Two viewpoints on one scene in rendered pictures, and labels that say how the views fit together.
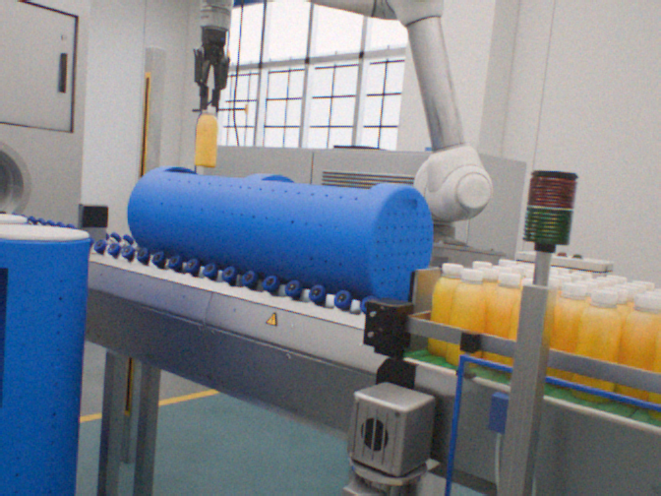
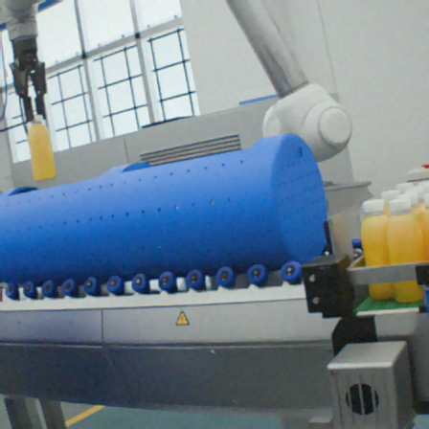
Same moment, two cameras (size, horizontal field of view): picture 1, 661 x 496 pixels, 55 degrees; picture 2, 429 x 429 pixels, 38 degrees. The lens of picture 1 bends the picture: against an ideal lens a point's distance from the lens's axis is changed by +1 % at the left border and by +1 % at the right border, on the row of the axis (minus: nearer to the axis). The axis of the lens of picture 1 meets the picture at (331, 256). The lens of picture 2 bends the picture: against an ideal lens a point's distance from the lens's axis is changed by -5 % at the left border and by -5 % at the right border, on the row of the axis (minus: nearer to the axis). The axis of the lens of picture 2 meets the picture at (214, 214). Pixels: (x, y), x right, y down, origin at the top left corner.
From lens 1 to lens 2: 0.24 m
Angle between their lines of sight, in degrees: 7
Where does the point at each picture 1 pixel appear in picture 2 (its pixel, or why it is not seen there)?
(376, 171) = (196, 139)
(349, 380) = (291, 355)
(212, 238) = (86, 251)
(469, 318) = (412, 250)
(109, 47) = not seen: outside the picture
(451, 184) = (312, 124)
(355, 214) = (248, 177)
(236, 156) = not seen: hidden behind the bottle
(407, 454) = (400, 405)
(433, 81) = (260, 29)
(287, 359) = (213, 355)
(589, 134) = (376, 56)
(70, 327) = not seen: outside the picture
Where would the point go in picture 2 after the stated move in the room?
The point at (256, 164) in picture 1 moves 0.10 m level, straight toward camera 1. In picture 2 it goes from (67, 169) to (67, 168)
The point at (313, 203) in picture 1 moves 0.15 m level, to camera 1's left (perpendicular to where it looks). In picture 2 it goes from (193, 179) to (122, 193)
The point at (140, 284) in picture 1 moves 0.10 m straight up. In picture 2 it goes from (18, 322) to (11, 286)
